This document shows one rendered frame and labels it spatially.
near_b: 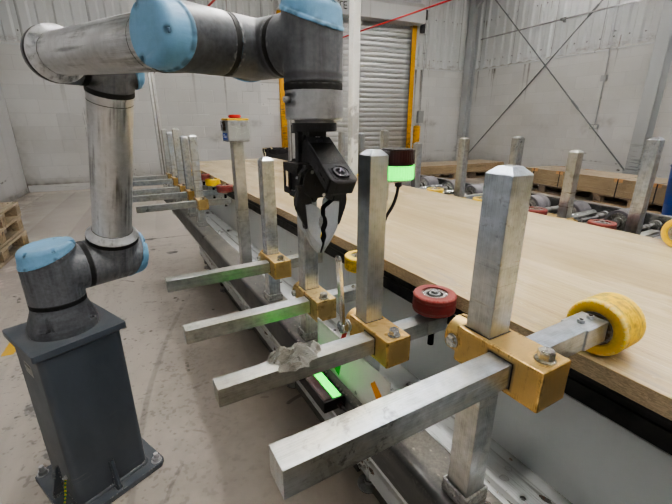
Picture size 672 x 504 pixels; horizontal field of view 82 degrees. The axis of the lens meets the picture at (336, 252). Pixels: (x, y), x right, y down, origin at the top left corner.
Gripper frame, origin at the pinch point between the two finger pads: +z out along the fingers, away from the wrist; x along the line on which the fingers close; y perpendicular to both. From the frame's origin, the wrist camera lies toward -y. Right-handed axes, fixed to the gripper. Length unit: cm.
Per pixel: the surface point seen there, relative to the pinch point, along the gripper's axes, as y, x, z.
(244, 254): 71, -7, 24
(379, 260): -5.1, -8.4, 2.4
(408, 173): -6.3, -12.7, -12.2
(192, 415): 93, 15, 101
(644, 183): 1, -115, -2
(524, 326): -23.1, -24.2, 10.9
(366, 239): -4.5, -6.0, -1.6
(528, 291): -15.0, -37.0, 10.9
